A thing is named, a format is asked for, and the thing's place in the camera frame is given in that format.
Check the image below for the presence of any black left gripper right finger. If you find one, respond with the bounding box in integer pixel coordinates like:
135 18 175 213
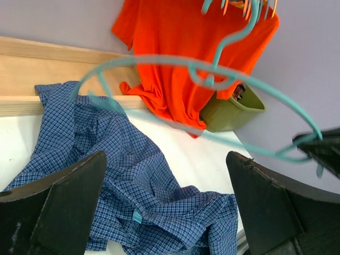
226 151 339 254

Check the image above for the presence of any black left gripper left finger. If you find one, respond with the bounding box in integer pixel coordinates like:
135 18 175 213
1 151 107 254

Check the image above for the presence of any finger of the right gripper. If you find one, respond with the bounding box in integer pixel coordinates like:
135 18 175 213
293 127 339 179

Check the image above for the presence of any blue checked shirt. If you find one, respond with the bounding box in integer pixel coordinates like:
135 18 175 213
8 81 238 254

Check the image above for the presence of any teal hanger blue shirt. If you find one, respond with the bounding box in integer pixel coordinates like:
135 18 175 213
70 1 323 164

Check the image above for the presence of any red brown plaid shirt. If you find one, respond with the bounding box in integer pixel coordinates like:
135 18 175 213
232 83 246 101

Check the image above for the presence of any hanging hanger bunch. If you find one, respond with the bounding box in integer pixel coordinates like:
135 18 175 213
201 0 278 21

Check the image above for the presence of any orange t-shirt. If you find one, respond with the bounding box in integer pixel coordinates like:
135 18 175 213
112 0 279 130

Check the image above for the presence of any green plastic basket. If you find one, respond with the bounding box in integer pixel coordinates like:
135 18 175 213
200 83 266 132

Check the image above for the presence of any wooden clothes rack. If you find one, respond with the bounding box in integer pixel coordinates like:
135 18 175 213
0 36 147 117

